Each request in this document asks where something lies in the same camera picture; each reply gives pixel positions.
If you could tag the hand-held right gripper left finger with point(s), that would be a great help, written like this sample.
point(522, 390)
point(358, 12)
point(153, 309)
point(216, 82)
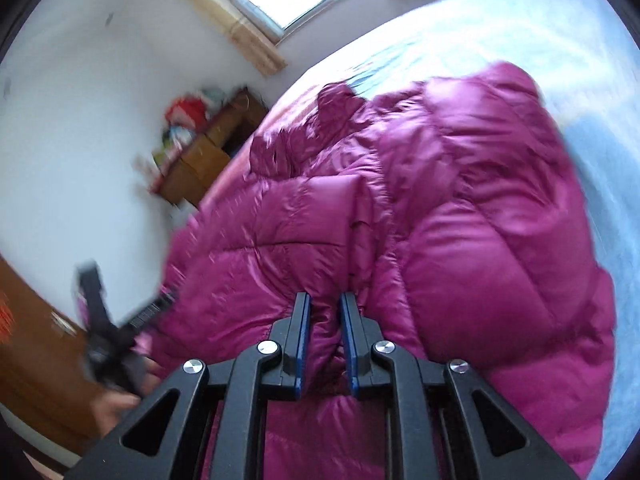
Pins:
point(300, 345)

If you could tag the long beige curtain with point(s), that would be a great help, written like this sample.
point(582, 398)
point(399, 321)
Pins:
point(250, 35)

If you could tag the magenta down jacket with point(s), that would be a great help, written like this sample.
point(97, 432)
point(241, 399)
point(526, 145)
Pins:
point(425, 210)

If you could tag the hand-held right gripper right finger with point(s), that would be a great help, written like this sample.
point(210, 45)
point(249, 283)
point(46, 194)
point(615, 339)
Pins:
point(350, 345)

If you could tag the blue printed blanket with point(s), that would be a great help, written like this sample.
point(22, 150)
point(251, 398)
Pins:
point(500, 25)

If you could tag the person's left hand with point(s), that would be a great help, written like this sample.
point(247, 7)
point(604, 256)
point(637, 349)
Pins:
point(115, 407)

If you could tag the wooden cabinet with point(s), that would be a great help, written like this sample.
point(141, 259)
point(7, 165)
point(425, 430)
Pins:
point(205, 160)

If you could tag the brown wooden door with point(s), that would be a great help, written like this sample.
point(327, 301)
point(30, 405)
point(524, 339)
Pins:
point(40, 360)

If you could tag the red box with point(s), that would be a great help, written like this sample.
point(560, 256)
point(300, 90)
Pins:
point(186, 111)

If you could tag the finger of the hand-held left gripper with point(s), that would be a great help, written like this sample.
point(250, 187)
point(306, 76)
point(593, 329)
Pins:
point(152, 307)

